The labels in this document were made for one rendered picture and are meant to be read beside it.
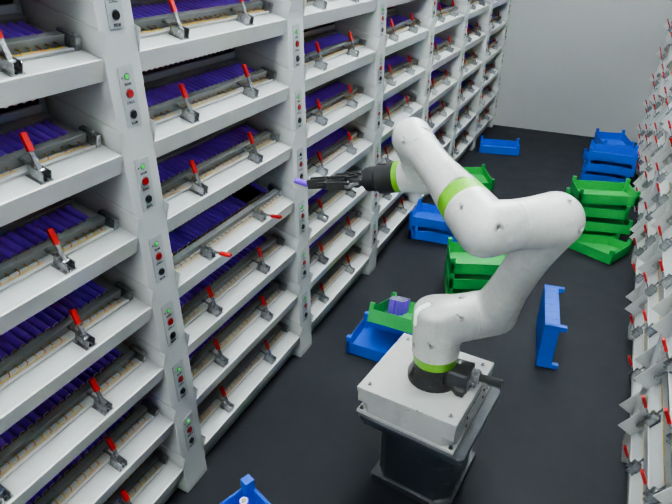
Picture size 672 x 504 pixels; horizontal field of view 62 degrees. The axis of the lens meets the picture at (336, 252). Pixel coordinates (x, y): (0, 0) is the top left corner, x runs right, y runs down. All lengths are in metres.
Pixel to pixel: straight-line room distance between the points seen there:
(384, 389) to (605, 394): 1.01
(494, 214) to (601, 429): 1.20
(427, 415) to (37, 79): 1.16
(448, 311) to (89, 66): 0.99
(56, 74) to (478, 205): 0.83
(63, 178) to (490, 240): 0.83
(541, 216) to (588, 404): 1.18
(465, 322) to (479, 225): 0.41
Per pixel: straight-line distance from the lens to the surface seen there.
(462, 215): 1.18
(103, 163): 1.24
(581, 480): 2.02
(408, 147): 1.45
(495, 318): 1.53
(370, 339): 2.37
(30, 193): 1.14
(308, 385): 2.16
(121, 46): 1.26
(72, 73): 1.18
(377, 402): 1.61
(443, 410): 1.55
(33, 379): 1.30
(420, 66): 3.11
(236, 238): 1.69
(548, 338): 2.30
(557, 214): 1.24
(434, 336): 1.49
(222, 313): 1.71
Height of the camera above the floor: 1.46
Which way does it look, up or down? 29 degrees down
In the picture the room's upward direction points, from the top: straight up
